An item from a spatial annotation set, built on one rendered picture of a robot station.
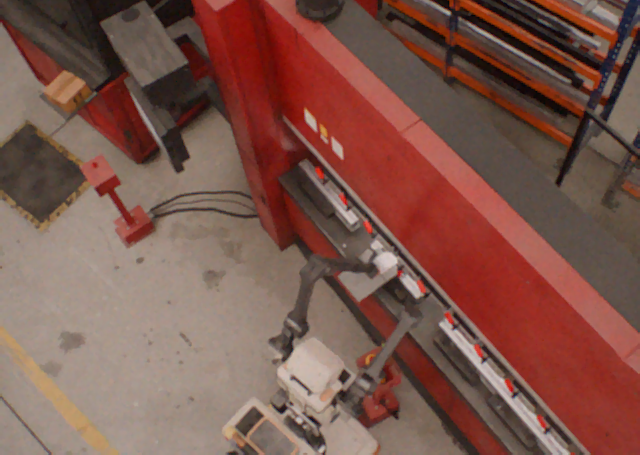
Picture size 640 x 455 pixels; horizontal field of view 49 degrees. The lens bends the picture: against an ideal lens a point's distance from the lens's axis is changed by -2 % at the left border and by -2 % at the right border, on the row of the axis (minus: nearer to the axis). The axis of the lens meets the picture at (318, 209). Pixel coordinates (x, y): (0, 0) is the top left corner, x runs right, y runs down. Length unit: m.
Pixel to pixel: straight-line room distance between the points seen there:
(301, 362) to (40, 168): 3.21
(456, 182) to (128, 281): 3.10
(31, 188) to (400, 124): 3.69
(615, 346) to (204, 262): 3.28
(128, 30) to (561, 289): 2.32
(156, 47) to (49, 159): 2.52
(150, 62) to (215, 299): 1.99
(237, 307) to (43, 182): 1.85
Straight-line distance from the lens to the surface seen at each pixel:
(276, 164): 4.11
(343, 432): 4.25
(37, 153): 5.93
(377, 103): 2.69
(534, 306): 2.63
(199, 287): 4.96
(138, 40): 3.57
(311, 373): 3.22
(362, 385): 3.29
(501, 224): 2.45
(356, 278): 3.75
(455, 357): 3.72
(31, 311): 5.30
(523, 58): 4.91
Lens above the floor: 4.44
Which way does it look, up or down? 61 degrees down
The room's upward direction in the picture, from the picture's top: 9 degrees counter-clockwise
